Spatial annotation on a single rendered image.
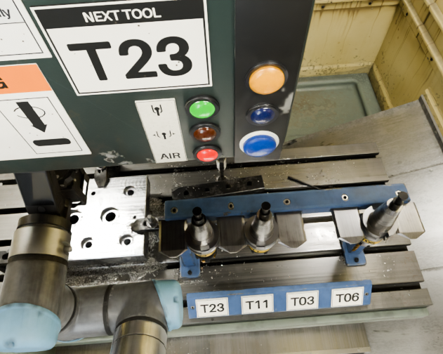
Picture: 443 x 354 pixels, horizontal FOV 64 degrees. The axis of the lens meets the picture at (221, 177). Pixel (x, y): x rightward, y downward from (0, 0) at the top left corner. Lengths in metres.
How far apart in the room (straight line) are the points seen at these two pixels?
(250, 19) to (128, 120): 0.13
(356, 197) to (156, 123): 0.50
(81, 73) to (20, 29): 0.04
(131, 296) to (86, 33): 0.41
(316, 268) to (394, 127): 0.65
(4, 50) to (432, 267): 1.16
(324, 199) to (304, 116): 0.99
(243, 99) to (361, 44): 1.49
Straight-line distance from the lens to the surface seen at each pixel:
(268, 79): 0.26
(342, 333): 1.16
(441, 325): 1.21
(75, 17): 0.24
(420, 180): 1.33
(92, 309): 0.58
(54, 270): 0.53
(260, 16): 0.23
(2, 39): 0.26
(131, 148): 0.33
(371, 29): 1.71
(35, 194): 0.55
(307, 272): 0.99
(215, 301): 0.91
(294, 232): 0.68
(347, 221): 0.71
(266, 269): 0.98
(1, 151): 0.36
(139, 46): 0.24
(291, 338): 1.11
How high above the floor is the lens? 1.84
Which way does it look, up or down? 60 degrees down
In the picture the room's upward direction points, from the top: 3 degrees counter-clockwise
